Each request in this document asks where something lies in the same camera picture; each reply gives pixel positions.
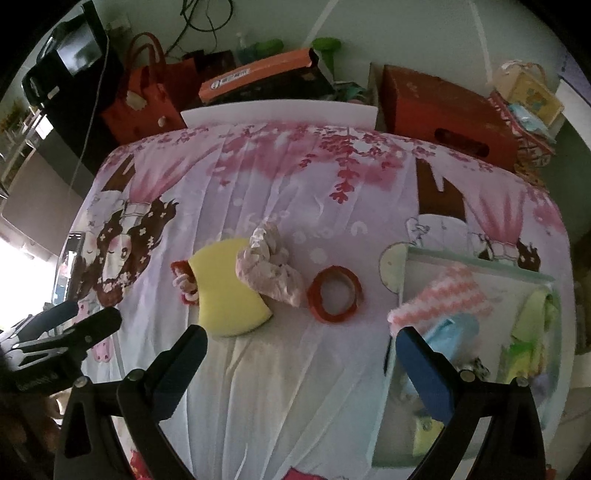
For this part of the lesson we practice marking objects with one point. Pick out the red woven basket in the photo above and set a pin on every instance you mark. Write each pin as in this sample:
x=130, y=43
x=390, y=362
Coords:
x=531, y=147

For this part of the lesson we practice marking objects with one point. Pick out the printed pink bed sheet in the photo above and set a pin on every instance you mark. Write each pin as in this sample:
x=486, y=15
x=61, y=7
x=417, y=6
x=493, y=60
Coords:
x=295, y=194

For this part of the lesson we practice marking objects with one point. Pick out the pink striped cloth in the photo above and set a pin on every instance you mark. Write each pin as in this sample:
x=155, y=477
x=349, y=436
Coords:
x=438, y=295

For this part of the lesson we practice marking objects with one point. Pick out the clear plastic box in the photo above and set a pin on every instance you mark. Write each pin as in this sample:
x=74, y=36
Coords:
x=498, y=286

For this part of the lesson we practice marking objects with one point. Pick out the red gift bag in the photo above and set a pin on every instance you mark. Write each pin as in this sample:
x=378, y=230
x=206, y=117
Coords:
x=138, y=110

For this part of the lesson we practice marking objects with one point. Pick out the pink scrunchie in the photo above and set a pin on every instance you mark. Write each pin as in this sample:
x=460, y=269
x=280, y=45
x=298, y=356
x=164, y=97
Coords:
x=268, y=277

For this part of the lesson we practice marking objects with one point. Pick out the leopard print scrunchie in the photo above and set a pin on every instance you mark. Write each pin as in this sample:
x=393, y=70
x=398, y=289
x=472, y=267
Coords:
x=478, y=367

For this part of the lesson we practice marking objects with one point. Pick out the small green packet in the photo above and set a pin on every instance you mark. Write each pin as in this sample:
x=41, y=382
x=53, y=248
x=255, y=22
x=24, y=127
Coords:
x=427, y=438

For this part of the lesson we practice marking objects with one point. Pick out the red printed blanket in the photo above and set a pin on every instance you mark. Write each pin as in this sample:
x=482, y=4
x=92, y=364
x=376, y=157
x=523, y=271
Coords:
x=138, y=466

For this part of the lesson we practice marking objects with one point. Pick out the pack of blue masks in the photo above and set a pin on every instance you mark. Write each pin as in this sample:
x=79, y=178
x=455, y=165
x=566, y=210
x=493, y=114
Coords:
x=528, y=120

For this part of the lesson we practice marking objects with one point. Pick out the black computer monitor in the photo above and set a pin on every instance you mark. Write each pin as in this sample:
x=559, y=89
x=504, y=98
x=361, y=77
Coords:
x=76, y=48

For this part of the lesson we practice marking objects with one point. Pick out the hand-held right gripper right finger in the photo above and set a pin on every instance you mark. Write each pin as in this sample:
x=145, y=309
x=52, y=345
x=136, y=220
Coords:
x=425, y=376

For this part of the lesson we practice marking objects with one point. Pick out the person's left forearm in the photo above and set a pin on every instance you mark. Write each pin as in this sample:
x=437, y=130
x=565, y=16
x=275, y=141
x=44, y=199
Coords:
x=32, y=424

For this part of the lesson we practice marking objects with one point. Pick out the green cloth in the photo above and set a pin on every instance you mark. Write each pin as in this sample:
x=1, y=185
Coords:
x=538, y=314

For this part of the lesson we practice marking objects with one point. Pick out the red cardboard box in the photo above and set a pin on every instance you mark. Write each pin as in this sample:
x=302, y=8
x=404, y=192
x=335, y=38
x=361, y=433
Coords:
x=438, y=110

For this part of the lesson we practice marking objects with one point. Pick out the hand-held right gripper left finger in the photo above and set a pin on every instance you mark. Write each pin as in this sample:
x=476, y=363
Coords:
x=182, y=369

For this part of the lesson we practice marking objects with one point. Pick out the blue face mask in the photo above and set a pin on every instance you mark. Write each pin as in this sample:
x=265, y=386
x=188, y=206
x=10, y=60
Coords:
x=455, y=334

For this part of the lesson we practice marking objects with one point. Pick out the yellow ribboned gift box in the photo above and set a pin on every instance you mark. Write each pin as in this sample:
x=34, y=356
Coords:
x=531, y=92

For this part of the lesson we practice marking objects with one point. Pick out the black smartphone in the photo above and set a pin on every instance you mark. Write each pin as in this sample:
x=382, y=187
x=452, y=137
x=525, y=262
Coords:
x=71, y=254

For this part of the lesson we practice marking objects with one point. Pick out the red tape roll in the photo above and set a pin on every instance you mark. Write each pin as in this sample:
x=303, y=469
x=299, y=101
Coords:
x=313, y=295

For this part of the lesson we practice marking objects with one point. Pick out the green tissue pack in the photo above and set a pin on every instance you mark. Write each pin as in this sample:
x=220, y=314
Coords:
x=521, y=360

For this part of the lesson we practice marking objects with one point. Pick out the white headboard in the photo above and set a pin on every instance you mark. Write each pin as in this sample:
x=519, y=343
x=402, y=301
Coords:
x=277, y=110

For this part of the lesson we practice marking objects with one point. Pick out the yellow sponge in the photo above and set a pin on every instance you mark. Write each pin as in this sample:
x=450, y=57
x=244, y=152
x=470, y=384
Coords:
x=226, y=295

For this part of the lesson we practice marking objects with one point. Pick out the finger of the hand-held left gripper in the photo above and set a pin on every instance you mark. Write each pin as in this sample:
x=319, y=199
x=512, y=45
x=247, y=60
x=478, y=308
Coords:
x=99, y=327
x=53, y=318

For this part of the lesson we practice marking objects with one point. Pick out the clear pump bottle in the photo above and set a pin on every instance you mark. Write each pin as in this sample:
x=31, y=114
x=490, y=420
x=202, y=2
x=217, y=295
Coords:
x=244, y=48

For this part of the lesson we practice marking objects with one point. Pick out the orange lidded box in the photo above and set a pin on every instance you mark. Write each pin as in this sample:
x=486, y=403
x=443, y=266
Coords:
x=258, y=69

